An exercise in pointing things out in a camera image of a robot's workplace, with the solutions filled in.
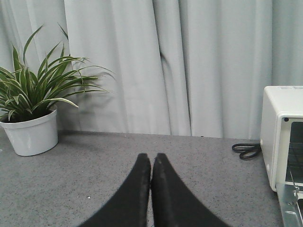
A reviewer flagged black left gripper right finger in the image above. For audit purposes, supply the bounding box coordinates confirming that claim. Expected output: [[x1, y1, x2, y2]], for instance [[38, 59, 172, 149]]
[[151, 153, 228, 227]]

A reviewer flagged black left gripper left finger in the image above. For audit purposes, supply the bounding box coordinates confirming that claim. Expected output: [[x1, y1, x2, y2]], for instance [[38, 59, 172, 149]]
[[80, 153, 151, 227]]

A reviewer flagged glass oven door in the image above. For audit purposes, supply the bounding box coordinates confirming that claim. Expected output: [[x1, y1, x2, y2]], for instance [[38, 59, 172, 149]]
[[276, 183, 303, 227]]

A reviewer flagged white Toshiba toaster oven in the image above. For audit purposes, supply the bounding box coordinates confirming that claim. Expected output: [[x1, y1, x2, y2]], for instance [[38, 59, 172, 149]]
[[260, 86, 303, 192]]

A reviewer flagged white plant pot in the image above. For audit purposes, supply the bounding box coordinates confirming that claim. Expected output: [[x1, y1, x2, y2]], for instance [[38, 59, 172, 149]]
[[0, 106, 58, 157]]

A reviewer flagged grey white curtain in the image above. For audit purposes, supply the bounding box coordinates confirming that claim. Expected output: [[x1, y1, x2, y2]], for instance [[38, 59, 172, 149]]
[[0, 0, 303, 139]]

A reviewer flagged green spider plant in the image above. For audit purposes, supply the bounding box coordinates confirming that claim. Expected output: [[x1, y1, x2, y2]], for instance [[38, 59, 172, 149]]
[[0, 27, 106, 123]]

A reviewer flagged black power cable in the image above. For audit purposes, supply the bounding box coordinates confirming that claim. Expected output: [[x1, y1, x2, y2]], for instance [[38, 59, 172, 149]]
[[232, 143, 261, 160]]

